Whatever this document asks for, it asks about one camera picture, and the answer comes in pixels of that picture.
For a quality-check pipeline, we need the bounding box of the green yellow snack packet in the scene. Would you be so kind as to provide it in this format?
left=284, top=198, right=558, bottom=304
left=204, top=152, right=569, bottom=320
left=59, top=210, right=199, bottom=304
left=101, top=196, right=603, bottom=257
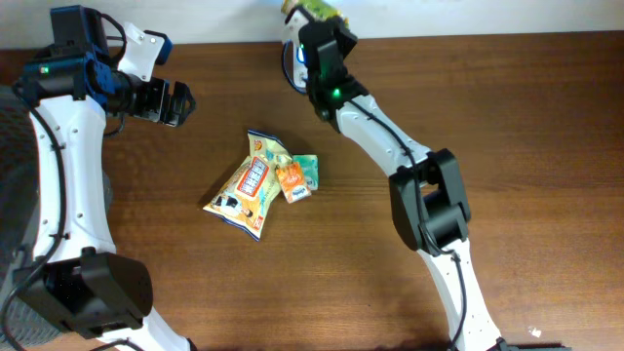
left=281, top=0, right=349, bottom=24

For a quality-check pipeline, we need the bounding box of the large cream wet-wipes packet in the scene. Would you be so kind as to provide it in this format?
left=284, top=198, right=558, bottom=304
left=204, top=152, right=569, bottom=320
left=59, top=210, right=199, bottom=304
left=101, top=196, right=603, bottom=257
left=203, top=130, right=293, bottom=242

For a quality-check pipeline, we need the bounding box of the teal tissue pack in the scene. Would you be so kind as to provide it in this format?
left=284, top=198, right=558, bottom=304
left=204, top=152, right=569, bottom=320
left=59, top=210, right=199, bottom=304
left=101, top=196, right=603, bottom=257
left=292, top=155, right=319, bottom=191

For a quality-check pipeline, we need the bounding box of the orange tissue pack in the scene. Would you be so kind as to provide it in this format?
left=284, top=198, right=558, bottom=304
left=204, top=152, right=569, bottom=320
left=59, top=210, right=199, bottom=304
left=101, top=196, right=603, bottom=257
left=276, top=162, right=312, bottom=204

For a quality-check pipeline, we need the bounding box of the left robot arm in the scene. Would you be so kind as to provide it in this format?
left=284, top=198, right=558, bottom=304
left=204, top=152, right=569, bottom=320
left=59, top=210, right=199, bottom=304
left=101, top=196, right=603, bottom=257
left=1, top=5, right=196, bottom=351

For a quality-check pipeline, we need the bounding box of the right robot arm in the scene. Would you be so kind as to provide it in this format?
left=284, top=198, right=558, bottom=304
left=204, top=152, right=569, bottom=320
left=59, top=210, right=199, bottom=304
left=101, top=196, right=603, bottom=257
left=297, top=16, right=509, bottom=350

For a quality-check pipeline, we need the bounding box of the white barcode scanner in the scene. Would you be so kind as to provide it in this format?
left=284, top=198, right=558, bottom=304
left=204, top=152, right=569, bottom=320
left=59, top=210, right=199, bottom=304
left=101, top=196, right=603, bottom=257
left=280, top=40, right=307, bottom=95

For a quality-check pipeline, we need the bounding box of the grey plastic mesh basket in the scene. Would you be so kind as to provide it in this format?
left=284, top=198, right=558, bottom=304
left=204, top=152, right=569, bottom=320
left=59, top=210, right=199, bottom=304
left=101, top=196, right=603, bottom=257
left=0, top=85, right=113, bottom=348

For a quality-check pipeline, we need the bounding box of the small white paper scrap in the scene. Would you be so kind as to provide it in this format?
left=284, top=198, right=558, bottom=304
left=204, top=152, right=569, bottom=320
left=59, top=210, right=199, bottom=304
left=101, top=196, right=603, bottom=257
left=527, top=327, right=542, bottom=338

